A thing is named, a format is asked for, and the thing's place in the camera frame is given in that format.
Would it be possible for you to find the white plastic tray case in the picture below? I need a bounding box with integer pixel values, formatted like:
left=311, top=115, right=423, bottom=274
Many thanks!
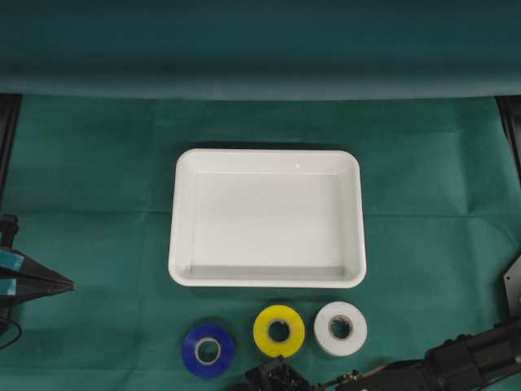
left=168, top=148, right=367, bottom=289

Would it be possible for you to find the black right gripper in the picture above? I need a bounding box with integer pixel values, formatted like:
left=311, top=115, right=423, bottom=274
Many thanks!
left=231, top=356, right=315, bottom=391

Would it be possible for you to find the white tape roll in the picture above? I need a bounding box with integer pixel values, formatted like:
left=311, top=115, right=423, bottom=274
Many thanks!
left=313, top=301, right=368, bottom=357

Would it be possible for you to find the yellow tape roll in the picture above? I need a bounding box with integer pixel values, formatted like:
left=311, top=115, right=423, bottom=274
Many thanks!
left=252, top=305, right=306, bottom=358

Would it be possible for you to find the green table cloth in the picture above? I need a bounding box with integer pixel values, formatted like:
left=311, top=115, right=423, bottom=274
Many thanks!
left=1, top=97, right=520, bottom=390

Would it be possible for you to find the black aluminium frame rail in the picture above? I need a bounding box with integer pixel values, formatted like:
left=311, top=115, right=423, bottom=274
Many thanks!
left=0, top=94, right=22, bottom=193

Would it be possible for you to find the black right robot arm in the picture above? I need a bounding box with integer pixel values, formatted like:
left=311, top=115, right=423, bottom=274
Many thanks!
left=230, top=259, right=520, bottom=391

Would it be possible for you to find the blue tape roll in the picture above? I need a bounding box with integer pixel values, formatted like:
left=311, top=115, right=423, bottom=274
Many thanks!
left=182, top=323, right=234, bottom=379

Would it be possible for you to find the green backdrop sheet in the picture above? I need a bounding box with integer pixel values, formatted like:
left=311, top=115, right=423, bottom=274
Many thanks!
left=1, top=1, right=520, bottom=100

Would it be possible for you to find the black right frame rail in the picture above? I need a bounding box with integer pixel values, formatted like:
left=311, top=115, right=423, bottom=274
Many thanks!
left=496, top=95, right=521, bottom=178

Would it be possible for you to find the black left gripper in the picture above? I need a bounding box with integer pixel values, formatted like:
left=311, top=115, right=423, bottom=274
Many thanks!
left=0, top=213, right=74, bottom=304

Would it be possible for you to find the black cable loop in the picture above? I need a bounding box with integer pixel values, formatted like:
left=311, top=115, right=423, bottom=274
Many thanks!
left=0, top=317, right=24, bottom=351

